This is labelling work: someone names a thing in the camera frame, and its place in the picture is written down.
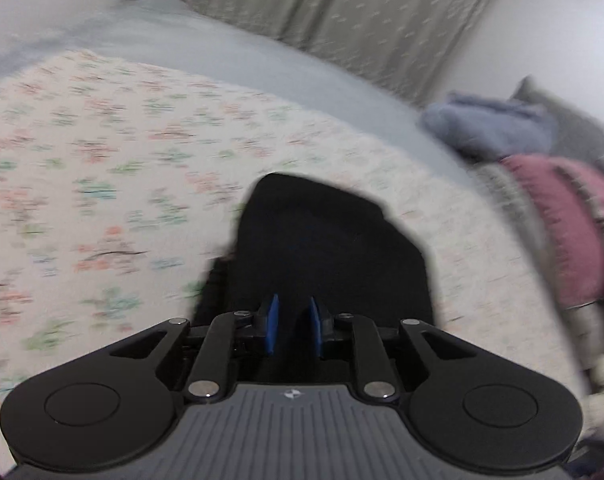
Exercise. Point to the black pants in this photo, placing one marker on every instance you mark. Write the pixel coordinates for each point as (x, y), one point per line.
(322, 240)

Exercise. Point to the pink pillow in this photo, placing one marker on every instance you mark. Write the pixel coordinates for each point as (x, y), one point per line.
(571, 220)

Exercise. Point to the floral printed blanket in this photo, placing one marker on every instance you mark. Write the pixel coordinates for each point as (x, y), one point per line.
(107, 160)

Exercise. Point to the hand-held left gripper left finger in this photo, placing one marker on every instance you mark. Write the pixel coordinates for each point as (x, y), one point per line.
(272, 327)

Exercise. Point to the blue-grey fuzzy cloth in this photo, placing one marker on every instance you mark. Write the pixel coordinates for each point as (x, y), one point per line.
(481, 125)

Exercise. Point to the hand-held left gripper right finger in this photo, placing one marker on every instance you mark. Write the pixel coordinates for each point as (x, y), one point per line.
(316, 332)

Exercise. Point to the grey pillow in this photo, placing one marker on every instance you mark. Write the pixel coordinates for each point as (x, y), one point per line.
(571, 125)

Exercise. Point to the light blue bed sheet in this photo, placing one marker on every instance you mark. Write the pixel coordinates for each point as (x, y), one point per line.
(232, 55)

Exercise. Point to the grey dotted curtain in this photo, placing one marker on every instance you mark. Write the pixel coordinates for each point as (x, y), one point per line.
(357, 15)

